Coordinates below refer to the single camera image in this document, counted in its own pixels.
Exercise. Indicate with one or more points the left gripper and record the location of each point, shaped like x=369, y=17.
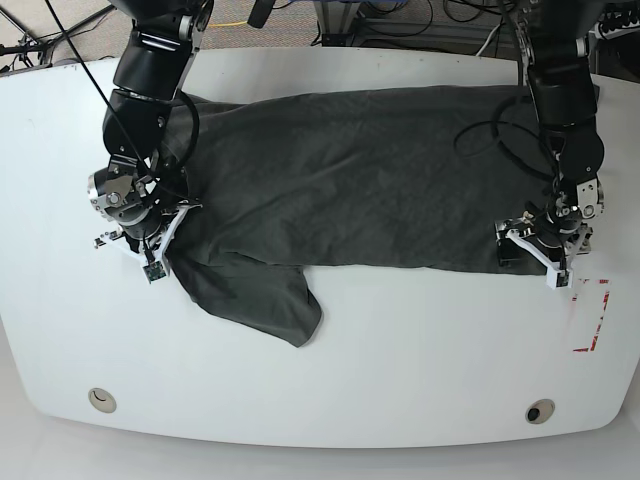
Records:
x=520, y=241

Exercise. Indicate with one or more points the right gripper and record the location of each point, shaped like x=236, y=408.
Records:
x=145, y=233

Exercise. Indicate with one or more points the dark grey T-shirt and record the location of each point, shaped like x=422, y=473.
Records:
x=388, y=178

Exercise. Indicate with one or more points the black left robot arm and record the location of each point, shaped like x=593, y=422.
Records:
x=553, y=75

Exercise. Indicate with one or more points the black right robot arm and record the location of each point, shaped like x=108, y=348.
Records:
x=140, y=190

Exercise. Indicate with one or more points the red tape rectangle marking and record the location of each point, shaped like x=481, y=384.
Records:
x=588, y=306

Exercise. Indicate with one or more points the white power strip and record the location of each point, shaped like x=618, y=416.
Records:
x=612, y=28

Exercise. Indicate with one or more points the black tripod stand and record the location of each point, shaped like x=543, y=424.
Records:
x=31, y=38

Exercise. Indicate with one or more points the black cylinder object on floor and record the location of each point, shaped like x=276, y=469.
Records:
x=260, y=13

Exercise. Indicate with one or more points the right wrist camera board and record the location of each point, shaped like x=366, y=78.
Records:
x=155, y=271

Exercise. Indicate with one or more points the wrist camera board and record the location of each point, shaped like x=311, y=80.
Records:
x=155, y=271
x=557, y=279

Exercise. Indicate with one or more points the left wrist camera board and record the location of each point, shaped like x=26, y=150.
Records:
x=557, y=279

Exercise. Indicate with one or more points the left table cable grommet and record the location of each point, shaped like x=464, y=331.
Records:
x=102, y=400

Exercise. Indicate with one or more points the table cable grommet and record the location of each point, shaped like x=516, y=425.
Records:
x=102, y=400
x=540, y=411

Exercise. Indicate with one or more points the right table cable grommet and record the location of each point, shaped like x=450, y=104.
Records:
x=540, y=411

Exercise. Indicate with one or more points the aluminium frame leg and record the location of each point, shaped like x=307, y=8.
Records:
x=335, y=20

